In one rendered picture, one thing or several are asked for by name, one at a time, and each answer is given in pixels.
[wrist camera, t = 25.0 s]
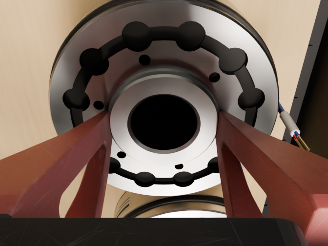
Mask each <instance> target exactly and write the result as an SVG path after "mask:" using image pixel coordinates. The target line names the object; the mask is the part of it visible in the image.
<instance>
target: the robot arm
mask: <svg viewBox="0 0 328 246"><path fill-rule="evenodd" d="M215 139H216V148H217V157H218V167H219V174H220V180H221V186H222V192H223V198H224V203H225V211H226V217H213V218H101V216H102V210H103V203H104V197H105V191H106V185H107V179H108V173H109V165H110V156H111V146H112V135H111V130H110V122H109V111H102V112H100V113H99V114H97V115H95V116H94V117H92V118H90V119H89V120H87V121H85V122H83V123H81V124H80V125H78V126H76V127H75V128H73V129H71V130H69V131H67V132H65V133H63V134H61V135H58V136H56V137H53V138H51V139H49V140H47V141H44V142H42V143H39V144H37V145H35V146H32V147H30V148H28V149H25V150H23V151H20V152H18V153H16V154H13V155H11V156H8V157H6V158H4V159H1V160H0V246H328V159H326V158H323V157H321V156H318V155H316V154H314V153H311V152H309V151H306V150H304V149H302V148H299V147H297V146H294V145H292V144H290V143H287V142H285V141H282V140H280V139H277V138H275V137H273V136H271V135H268V134H266V133H264V132H261V131H259V130H258V129H256V128H254V127H252V126H251V125H249V124H247V123H245V122H243V121H242V120H240V119H238V118H237V117H235V116H233V115H231V114H230V113H228V112H226V111H219V120H218V128H217V134H216V137H215ZM86 164H87V166H86V169H85V172H84V175H83V178H82V181H81V184H80V187H79V190H78V192H77V194H76V196H75V198H74V200H73V202H72V204H71V206H70V208H69V209H68V211H67V213H66V215H65V217H64V218H60V215H59V205H60V200H61V196H62V194H63V193H64V192H65V190H66V189H67V188H68V187H69V185H70V184H71V183H72V182H73V180H74V179H75V178H76V176H77V175H78V174H79V173H80V171H81V170H82V169H83V168H84V166H85V165H86ZM241 164H242V165H243V166H244V167H245V169H246V170H247V171H248V172H249V174H250V175H251V176H252V177H253V179H254V180H255V181H256V182H257V184H258V185H259V186H260V187H261V189H262V190H263V191H264V192H265V194H266V196H267V199H268V205H269V214H268V217H267V218H264V217H263V215H262V213H261V211H260V209H259V208H258V206H257V204H256V202H255V200H254V198H253V196H252V194H251V192H250V190H249V187H248V185H247V182H246V178H245V175H244V172H243V169H242V166H241Z"/></svg>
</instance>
